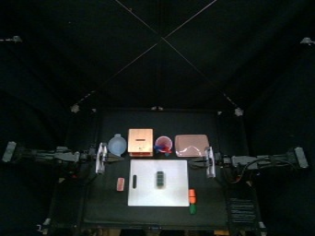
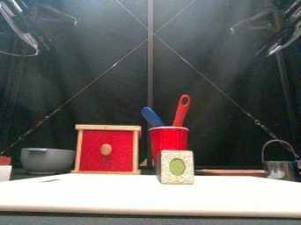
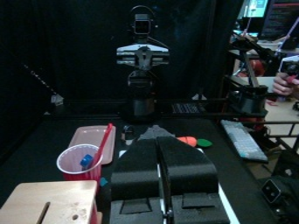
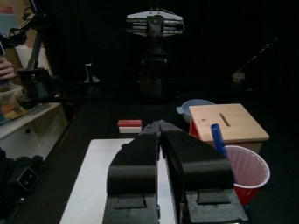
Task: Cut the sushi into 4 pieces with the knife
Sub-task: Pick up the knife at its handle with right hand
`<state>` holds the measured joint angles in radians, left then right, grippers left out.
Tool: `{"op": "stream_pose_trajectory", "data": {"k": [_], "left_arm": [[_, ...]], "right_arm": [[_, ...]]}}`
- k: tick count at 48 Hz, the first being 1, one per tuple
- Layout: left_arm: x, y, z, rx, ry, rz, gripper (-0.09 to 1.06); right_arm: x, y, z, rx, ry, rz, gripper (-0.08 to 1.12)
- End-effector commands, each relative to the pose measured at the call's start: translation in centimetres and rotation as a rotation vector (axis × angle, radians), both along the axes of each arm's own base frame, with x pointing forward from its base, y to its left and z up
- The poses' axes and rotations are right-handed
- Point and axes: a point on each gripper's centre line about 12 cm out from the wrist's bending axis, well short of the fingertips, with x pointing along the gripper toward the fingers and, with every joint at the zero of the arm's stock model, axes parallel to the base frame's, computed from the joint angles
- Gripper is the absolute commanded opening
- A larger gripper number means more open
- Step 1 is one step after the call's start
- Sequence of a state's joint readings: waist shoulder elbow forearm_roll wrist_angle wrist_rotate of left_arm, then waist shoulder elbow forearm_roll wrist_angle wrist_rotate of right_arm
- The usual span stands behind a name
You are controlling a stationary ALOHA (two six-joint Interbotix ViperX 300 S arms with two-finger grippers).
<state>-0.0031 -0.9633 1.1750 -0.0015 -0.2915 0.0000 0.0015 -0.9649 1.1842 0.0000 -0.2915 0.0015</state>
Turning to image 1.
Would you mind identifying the wooden box with slot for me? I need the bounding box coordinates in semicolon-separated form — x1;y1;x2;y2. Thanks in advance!
127;128;154;158

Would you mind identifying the thin white cord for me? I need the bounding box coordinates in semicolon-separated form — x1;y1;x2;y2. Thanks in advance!
75;0;218;107
114;0;241;109

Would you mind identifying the red plastic cup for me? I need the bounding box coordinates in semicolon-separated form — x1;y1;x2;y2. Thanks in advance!
154;136;174;155

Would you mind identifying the orange toy carrot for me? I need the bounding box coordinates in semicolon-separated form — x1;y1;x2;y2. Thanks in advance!
187;188;198;216

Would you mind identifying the light blue bowl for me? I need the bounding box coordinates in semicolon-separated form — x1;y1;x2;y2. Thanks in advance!
107;133;129;157

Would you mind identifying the pink plastic tray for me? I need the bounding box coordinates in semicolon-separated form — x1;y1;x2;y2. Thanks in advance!
174;134;211;159

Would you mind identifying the dark green sushi roll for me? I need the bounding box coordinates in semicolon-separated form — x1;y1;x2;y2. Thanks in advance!
155;171;166;188

